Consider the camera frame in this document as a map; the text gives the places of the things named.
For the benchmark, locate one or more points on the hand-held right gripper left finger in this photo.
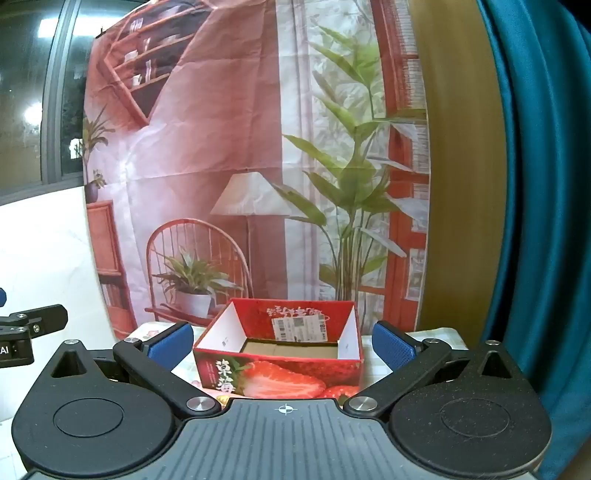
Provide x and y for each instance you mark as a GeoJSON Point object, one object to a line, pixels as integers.
{"type": "Point", "coordinates": [170, 342]}

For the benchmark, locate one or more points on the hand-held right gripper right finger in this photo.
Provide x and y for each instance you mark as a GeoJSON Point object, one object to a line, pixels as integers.
{"type": "Point", "coordinates": [392, 344]}

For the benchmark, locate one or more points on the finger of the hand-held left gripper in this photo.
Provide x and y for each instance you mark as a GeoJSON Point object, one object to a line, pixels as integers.
{"type": "Point", "coordinates": [44, 318]}

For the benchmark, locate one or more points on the red strawberry print cardboard box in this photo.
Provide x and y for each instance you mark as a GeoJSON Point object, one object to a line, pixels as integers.
{"type": "Point", "coordinates": [277, 374]}

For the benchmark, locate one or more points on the green checked cartoon tablecloth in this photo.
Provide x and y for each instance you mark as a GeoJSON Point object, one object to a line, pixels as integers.
{"type": "Point", "coordinates": [371, 374]}

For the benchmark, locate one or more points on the printed room scene backdrop cloth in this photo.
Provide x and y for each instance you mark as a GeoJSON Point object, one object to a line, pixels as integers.
{"type": "Point", "coordinates": [207, 138]}

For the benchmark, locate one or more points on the teal curtain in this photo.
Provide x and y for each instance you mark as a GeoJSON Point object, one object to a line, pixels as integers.
{"type": "Point", "coordinates": [545, 184]}

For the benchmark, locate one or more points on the dark glass window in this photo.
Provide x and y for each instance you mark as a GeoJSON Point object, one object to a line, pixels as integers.
{"type": "Point", "coordinates": [27, 92]}

